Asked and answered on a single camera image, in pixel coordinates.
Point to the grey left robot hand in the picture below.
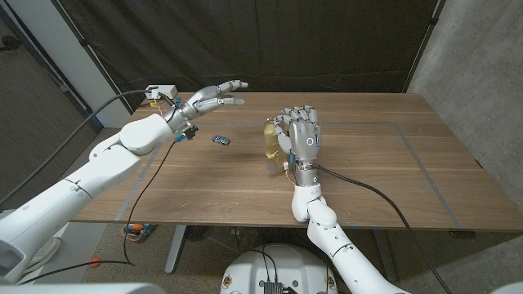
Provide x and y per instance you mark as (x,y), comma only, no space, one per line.
(200,102)

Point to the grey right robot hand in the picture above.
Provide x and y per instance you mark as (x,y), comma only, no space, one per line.
(304,136)

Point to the gold foil envelope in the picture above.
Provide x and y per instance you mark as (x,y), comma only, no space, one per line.
(270,141)

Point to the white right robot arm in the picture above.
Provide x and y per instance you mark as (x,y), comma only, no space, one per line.
(327,232)

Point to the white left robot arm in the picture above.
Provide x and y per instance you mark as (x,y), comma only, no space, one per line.
(102,171)

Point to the blue toy car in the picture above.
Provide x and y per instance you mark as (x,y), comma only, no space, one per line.
(221,140)

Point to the white power strip box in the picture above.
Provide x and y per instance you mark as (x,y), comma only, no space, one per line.
(165,90)

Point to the black curtain backdrop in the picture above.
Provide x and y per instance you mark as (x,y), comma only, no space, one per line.
(245,41)

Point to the black backdrop pole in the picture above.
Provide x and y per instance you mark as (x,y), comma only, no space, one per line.
(425,45)
(94,61)

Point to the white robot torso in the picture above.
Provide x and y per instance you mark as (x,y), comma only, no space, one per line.
(280,265)

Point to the grey table leg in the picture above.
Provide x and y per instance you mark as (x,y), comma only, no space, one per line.
(175,249)
(384,255)

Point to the orange teal tool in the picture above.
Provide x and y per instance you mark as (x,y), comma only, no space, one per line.
(137,232)

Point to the small orange ball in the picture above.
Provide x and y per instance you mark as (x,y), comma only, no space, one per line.
(95,261)

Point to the grey sneaker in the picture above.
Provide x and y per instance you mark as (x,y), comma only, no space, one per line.
(51,251)

